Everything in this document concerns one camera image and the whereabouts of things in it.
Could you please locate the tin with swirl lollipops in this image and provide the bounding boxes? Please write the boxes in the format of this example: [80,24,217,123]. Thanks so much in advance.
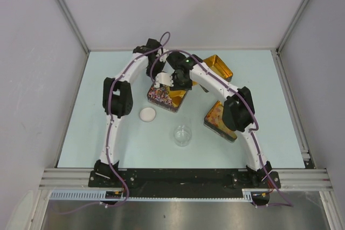
[147,85,188,113]

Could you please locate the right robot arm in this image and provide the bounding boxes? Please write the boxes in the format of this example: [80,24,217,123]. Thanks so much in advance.
[167,50,272,187]

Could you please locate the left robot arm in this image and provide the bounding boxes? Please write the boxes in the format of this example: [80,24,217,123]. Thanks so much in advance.
[94,38,164,187]

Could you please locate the tin with popsicle candies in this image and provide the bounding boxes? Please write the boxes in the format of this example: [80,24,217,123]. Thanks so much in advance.
[204,101,237,143]

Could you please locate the tin with round lollipops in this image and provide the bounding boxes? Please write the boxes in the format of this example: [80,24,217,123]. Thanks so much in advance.
[203,54,233,82]

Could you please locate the white jar lid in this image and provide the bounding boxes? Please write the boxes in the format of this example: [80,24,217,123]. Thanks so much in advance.
[139,107,156,122]

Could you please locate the clear glass jar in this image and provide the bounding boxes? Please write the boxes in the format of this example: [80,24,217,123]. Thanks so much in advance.
[173,116,192,147]

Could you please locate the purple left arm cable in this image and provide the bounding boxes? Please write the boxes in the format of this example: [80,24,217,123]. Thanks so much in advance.
[51,32,171,215]

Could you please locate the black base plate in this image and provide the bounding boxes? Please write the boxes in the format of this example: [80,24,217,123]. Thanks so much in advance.
[88,169,281,197]

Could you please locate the grey slotted cable duct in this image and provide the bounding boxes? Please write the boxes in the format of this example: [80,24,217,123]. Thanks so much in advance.
[50,190,252,202]

